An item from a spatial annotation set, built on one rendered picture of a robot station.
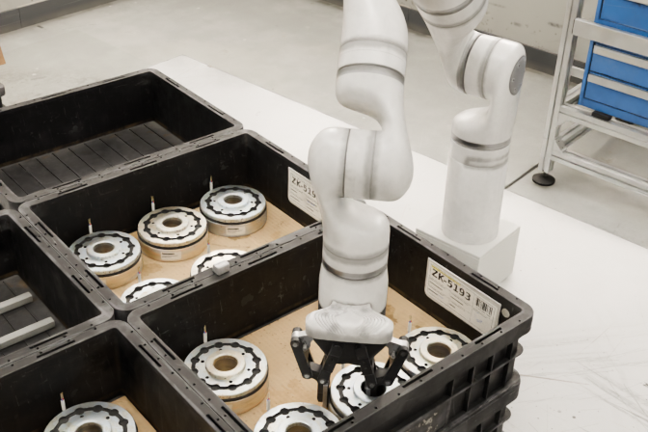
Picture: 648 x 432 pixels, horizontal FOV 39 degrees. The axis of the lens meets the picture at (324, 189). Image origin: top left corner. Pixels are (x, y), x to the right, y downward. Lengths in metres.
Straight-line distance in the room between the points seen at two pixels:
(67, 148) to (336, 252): 0.83
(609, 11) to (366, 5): 2.10
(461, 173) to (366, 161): 0.54
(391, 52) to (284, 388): 0.44
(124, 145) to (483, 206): 0.65
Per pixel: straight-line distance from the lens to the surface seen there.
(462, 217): 1.44
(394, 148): 0.88
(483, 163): 1.39
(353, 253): 0.93
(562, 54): 3.08
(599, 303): 1.56
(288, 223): 1.42
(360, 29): 0.93
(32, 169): 1.62
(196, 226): 1.37
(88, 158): 1.63
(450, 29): 1.20
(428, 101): 3.78
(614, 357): 1.46
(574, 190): 3.28
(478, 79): 1.33
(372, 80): 0.90
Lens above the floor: 1.61
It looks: 31 degrees down
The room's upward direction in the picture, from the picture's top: 2 degrees clockwise
